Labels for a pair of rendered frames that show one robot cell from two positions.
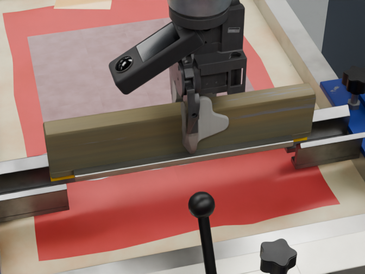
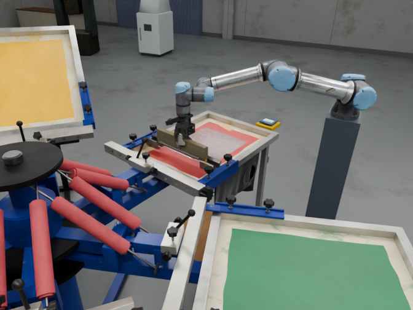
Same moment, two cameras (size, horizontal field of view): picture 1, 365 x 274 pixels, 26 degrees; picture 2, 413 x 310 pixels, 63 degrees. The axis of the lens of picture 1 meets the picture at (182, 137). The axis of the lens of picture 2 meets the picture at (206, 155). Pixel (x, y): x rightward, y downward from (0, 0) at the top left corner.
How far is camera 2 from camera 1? 1.40 m
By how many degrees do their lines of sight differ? 43
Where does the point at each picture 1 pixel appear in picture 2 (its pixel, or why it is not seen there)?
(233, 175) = (192, 163)
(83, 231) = (157, 154)
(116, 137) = (167, 136)
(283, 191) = (194, 171)
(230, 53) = (185, 126)
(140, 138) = (171, 139)
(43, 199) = (153, 143)
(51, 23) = (213, 127)
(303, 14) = (393, 208)
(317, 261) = (163, 170)
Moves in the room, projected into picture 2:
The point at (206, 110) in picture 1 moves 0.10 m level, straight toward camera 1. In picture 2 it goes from (180, 138) to (164, 143)
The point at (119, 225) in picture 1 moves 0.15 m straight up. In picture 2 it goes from (162, 157) to (161, 133)
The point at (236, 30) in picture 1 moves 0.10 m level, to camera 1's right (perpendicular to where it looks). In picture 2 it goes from (187, 121) to (198, 128)
